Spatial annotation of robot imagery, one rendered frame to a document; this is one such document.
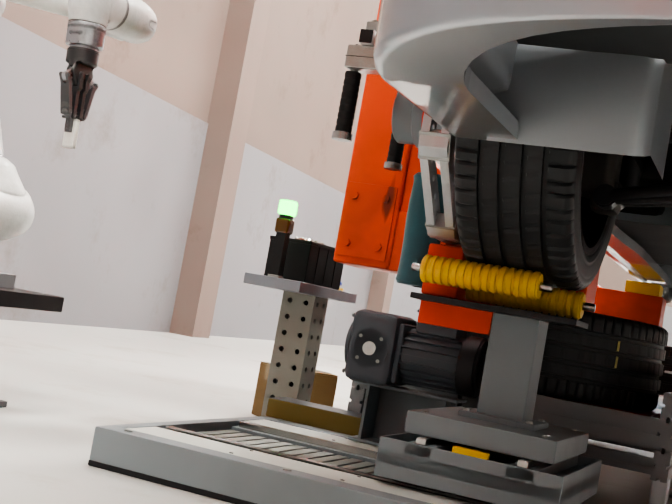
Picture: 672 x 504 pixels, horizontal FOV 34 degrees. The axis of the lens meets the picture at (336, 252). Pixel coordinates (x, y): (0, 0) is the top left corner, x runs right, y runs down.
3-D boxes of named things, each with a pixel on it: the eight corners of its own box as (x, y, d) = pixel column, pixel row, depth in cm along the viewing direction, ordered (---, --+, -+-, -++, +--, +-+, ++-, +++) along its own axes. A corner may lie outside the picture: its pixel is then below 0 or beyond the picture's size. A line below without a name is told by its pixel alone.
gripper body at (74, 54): (80, 52, 263) (75, 90, 262) (60, 43, 255) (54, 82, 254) (107, 54, 260) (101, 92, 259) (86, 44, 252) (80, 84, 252)
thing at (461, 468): (556, 524, 197) (565, 470, 198) (372, 479, 211) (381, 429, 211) (595, 498, 244) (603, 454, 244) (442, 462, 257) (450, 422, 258)
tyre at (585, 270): (621, -91, 203) (648, 54, 262) (498, -95, 211) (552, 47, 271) (554, 248, 191) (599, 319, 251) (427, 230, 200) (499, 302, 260)
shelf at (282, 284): (299, 292, 288) (301, 281, 288) (242, 282, 295) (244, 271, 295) (355, 304, 328) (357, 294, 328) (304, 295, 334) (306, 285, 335)
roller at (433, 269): (547, 301, 213) (552, 272, 213) (405, 278, 224) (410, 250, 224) (552, 303, 218) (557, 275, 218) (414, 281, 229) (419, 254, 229)
